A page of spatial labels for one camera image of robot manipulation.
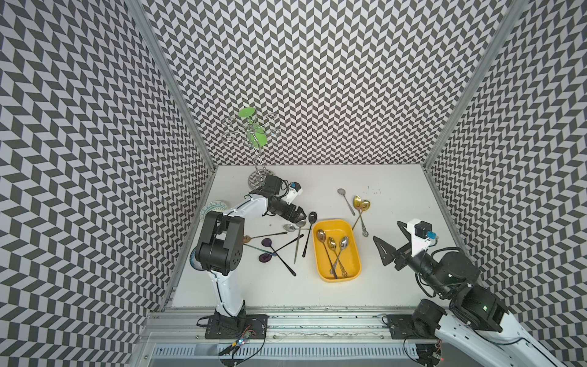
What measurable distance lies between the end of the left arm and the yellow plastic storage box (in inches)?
4.2

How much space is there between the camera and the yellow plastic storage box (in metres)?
0.84

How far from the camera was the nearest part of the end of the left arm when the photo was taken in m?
0.80
